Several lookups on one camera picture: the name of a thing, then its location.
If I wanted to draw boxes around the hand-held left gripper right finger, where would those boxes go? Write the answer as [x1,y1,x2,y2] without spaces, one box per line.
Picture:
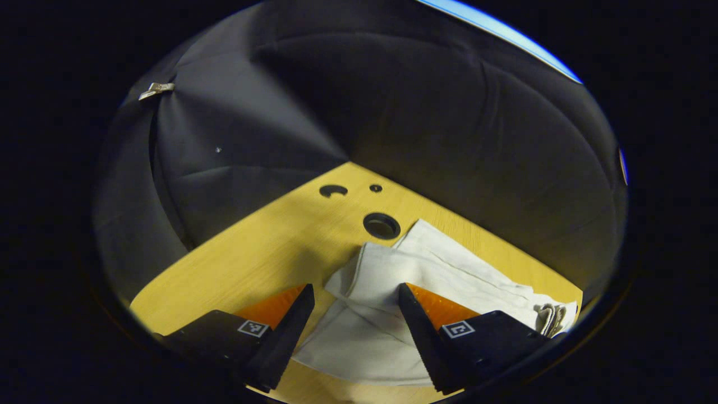
[397,282,553,394]

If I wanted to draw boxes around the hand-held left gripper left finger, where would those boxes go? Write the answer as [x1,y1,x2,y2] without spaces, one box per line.
[163,283,316,392]

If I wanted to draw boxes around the black backdrop cloth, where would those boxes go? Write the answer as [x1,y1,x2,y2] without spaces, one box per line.
[93,0,629,306]

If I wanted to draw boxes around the silver metal clip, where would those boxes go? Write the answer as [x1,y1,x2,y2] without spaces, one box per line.
[139,82,176,102]

